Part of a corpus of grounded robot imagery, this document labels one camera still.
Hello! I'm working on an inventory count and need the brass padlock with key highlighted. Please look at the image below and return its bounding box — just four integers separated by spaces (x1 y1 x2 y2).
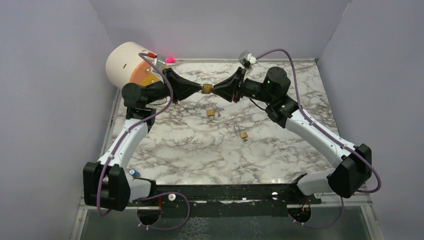
206 109 221 119

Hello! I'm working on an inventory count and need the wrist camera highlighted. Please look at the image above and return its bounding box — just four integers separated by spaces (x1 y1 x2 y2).
147 52 167 74
238 50 257 69

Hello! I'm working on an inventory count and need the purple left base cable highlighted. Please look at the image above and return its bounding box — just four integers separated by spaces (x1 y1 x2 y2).
137 193 192 232

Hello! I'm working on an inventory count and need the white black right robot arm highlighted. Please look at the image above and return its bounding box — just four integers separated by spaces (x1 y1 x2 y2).
211 66 372 204

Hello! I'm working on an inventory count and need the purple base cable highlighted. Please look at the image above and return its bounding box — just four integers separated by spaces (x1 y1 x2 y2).
287 195 345 229
137 193 192 232

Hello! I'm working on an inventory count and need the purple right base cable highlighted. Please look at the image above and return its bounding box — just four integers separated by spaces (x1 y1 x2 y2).
287 195 345 229

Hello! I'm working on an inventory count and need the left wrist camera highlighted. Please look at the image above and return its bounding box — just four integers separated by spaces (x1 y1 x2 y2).
147 52 167 74

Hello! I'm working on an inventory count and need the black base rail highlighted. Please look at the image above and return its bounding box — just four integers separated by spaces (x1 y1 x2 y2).
91 177 322 220

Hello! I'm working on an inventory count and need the round cream drawer box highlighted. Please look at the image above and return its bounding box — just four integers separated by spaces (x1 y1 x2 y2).
105 41 163 89

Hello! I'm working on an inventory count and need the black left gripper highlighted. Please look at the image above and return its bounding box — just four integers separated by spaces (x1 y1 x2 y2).
144 67 203 105

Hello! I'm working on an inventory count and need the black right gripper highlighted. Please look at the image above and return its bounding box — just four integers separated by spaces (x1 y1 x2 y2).
211 66 275 104

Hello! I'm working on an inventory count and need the pink marker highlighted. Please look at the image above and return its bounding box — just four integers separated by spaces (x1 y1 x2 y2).
166 57 175 64

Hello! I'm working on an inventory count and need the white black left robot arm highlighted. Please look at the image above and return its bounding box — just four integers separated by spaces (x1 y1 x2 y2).
83 67 203 211

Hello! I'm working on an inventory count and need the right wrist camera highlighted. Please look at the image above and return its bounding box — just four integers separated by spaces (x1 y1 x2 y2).
238 50 257 69

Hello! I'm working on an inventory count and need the small brass padlock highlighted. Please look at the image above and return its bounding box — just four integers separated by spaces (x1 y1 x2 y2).
233 124 248 142

